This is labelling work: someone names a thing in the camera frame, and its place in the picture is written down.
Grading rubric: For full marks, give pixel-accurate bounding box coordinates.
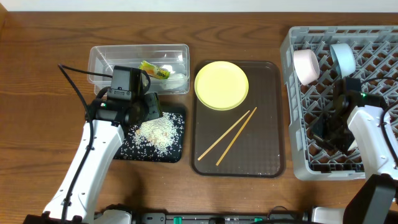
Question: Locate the rice pile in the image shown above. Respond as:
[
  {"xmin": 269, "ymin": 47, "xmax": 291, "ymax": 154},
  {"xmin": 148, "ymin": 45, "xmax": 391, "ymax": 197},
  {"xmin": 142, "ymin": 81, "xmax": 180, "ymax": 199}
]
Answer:
[{"xmin": 119, "ymin": 111, "xmax": 185, "ymax": 159}]

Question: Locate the green snack wrapper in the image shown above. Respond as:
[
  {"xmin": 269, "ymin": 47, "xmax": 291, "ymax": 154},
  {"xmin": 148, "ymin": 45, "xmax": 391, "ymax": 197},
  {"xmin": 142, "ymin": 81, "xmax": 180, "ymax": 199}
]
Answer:
[{"xmin": 139, "ymin": 60, "xmax": 170, "ymax": 80}]

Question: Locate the white napkin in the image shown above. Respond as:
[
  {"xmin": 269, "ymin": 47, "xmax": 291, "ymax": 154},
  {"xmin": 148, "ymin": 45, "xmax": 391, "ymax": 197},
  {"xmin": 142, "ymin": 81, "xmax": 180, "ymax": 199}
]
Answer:
[{"xmin": 160, "ymin": 53, "xmax": 189, "ymax": 93}]

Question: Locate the pink bowl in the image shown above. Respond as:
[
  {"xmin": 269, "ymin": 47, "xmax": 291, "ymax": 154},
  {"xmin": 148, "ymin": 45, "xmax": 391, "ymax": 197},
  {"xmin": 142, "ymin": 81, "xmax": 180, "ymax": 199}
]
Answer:
[{"xmin": 293, "ymin": 49, "xmax": 320, "ymax": 85}]

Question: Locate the light blue bowl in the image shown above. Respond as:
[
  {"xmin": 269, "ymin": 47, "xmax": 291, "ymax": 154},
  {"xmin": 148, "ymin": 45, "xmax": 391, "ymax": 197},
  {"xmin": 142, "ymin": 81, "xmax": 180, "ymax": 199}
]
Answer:
[{"xmin": 330, "ymin": 43, "xmax": 356, "ymax": 78}]

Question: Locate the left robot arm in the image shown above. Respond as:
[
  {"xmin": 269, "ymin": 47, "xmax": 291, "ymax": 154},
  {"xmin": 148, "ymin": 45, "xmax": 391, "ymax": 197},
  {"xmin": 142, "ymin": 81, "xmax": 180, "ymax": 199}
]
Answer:
[{"xmin": 24, "ymin": 66, "xmax": 162, "ymax": 223}]

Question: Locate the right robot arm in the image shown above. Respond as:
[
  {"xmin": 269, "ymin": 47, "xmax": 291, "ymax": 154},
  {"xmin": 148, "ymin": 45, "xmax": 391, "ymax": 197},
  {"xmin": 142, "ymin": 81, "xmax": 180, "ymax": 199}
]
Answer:
[{"xmin": 310, "ymin": 77, "xmax": 397, "ymax": 223}]

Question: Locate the black waste tray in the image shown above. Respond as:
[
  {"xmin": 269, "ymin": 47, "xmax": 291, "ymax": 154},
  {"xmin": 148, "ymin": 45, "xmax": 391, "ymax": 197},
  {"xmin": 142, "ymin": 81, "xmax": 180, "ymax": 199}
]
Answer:
[{"xmin": 113, "ymin": 104, "xmax": 187, "ymax": 164}]

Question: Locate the grey dishwasher rack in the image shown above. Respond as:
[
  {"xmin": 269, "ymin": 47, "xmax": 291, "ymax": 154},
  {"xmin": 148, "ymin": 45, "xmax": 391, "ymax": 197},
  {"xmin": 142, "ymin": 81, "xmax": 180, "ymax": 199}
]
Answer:
[{"xmin": 280, "ymin": 26, "xmax": 397, "ymax": 180}]

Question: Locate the clear plastic bin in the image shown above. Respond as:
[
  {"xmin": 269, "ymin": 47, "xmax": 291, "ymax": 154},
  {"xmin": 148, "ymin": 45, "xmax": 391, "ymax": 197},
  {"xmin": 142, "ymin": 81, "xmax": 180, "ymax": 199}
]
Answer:
[{"xmin": 88, "ymin": 44, "xmax": 190, "ymax": 95}]

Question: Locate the yellow plate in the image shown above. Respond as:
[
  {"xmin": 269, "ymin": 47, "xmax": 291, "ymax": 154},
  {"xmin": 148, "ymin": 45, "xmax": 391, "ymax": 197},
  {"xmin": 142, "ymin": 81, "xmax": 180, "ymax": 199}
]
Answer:
[{"xmin": 194, "ymin": 61, "xmax": 249, "ymax": 111}]

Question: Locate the dark brown serving tray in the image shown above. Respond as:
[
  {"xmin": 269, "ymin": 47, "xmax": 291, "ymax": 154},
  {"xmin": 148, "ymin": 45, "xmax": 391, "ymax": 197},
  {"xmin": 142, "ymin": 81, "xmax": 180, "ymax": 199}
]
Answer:
[{"xmin": 191, "ymin": 61, "xmax": 285, "ymax": 178}]

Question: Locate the left wooden chopstick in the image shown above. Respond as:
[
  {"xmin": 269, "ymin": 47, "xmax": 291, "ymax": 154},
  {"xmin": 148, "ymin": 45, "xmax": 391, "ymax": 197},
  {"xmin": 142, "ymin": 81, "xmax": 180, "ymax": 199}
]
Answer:
[{"xmin": 197, "ymin": 110, "xmax": 250, "ymax": 161}]

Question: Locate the wooden chopstick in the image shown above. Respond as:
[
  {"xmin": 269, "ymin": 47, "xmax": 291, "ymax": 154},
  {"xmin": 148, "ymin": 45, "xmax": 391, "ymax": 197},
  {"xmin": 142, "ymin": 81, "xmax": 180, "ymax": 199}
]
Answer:
[
  {"xmin": 197, "ymin": 110, "xmax": 250, "ymax": 161},
  {"xmin": 216, "ymin": 107, "xmax": 257, "ymax": 166}
]

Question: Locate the right wooden chopstick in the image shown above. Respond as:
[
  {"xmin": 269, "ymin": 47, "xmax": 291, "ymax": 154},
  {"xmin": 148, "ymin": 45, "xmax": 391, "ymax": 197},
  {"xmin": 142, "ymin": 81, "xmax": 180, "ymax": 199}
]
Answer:
[{"xmin": 216, "ymin": 107, "xmax": 257, "ymax": 166}]

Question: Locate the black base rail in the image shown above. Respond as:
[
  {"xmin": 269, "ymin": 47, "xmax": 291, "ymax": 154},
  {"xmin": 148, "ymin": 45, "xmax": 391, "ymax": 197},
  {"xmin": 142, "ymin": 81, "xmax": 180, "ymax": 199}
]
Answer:
[{"xmin": 93, "ymin": 211, "xmax": 312, "ymax": 224}]

